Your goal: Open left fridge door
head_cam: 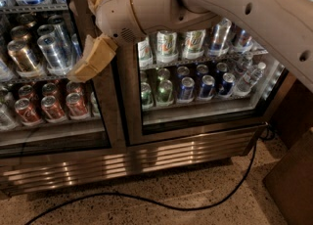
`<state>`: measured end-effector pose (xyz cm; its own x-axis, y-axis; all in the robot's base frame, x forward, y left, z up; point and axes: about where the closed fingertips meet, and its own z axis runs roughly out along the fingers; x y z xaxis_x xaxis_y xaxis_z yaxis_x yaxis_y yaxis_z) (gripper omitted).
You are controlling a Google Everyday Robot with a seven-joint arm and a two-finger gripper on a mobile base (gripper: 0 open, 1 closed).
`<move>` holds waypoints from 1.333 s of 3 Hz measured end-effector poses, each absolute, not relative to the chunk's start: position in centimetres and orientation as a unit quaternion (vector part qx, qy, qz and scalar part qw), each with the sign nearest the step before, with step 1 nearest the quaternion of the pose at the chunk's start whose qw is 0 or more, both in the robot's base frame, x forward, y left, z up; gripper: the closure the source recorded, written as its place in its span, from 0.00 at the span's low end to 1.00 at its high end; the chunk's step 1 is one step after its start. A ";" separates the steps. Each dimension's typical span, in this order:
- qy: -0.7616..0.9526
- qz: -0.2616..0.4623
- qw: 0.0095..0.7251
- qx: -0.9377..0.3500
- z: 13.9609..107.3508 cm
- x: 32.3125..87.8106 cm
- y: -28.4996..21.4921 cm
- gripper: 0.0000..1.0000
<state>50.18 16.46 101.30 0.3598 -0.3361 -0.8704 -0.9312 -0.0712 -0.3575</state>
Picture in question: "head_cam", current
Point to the blue pepsi can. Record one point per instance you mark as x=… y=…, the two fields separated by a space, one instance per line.
x=226 y=86
x=186 y=90
x=206 y=88

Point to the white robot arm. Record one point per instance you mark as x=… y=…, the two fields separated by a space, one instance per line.
x=283 y=27

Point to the gold drink can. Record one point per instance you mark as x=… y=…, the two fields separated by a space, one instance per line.
x=28 y=64

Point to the blue Pepsi can right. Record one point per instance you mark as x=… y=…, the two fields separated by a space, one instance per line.
x=226 y=86

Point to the stainless steel fridge cabinet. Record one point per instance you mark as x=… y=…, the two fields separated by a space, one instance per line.
x=126 y=159

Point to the silver blue tall can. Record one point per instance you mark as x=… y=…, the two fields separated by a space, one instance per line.
x=218 y=37

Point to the red cola can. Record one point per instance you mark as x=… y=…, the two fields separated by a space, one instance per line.
x=27 y=111
x=52 y=108
x=76 y=106

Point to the clear water bottle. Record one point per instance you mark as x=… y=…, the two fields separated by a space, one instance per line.
x=249 y=79

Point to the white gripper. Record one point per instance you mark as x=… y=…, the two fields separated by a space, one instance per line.
x=117 y=14

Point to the red cola can front right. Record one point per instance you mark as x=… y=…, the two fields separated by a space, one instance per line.
x=76 y=106

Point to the blue Pepsi can middle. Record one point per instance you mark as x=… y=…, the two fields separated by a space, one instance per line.
x=206 y=88

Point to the white green soda can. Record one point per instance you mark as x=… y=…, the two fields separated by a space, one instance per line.
x=166 y=51

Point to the red cola can front middle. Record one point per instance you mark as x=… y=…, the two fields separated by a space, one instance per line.
x=52 y=108

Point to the glass fridge door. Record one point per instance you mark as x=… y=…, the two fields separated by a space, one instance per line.
x=23 y=145
x=140 y=74

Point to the brown cardboard box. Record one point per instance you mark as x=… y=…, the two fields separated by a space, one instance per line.
x=290 y=182

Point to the blue Pepsi can left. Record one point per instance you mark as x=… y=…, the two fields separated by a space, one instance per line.
x=186 y=90

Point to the white citrus soda can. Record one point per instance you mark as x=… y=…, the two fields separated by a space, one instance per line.
x=192 y=44

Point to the red cola can front left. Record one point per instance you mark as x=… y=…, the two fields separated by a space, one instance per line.
x=27 y=111

